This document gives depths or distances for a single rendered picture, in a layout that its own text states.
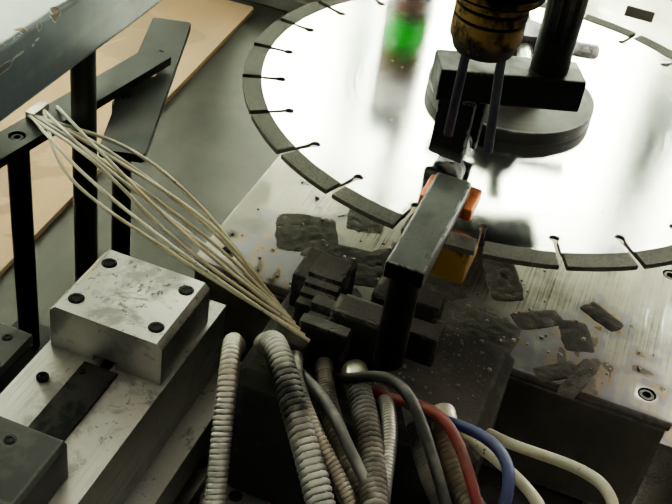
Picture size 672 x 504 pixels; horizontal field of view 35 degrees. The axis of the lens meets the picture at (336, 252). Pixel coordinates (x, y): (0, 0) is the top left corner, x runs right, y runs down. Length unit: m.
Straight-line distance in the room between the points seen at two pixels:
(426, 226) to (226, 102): 0.57
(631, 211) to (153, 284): 0.28
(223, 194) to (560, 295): 0.34
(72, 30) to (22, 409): 0.20
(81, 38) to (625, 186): 0.33
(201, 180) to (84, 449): 0.43
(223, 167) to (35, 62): 0.45
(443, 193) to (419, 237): 0.04
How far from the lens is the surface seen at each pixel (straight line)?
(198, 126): 1.04
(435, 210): 0.55
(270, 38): 0.76
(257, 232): 0.73
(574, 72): 0.64
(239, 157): 1.00
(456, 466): 0.54
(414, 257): 0.52
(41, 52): 0.55
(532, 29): 0.71
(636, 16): 1.07
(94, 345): 0.61
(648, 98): 0.78
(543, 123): 0.69
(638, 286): 0.77
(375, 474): 0.50
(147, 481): 0.63
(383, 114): 0.68
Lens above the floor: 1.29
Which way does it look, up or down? 37 degrees down
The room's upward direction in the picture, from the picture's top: 9 degrees clockwise
